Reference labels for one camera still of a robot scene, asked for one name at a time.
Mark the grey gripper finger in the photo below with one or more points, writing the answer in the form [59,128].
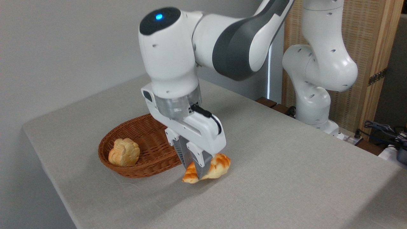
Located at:
[201,162]
[181,149]

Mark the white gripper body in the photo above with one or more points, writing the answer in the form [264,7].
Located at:
[203,133]

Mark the braided golden bread loaf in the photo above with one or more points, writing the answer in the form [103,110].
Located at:
[221,163]

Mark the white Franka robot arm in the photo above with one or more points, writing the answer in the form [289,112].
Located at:
[318,63]

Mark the brown wicker oval basket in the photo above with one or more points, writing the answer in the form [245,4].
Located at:
[149,140]

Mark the round pale bread roll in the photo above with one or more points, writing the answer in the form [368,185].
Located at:
[124,153]

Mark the grey tablecloth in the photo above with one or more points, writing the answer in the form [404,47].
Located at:
[286,178]

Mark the black metal screen hinge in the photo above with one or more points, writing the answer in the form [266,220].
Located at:
[377,77]

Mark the wooden rattan folding screen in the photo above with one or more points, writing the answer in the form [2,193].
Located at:
[365,31]

